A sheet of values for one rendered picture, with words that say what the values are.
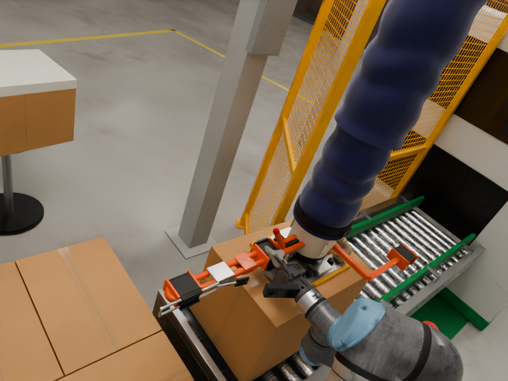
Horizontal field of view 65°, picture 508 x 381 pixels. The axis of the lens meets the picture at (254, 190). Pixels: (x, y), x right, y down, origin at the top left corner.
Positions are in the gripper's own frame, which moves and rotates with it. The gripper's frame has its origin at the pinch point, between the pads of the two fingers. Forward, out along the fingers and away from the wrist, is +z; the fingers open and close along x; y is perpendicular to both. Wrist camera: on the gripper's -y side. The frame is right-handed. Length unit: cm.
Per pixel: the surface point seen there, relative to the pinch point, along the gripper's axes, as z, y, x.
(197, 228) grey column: 93, 58, -91
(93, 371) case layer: 16, -48, -57
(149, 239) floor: 114, 35, -111
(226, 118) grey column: 94, 55, -4
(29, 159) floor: 224, -10, -111
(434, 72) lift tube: -11, 24, 73
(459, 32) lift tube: -11, 24, 84
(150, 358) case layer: 10, -28, -57
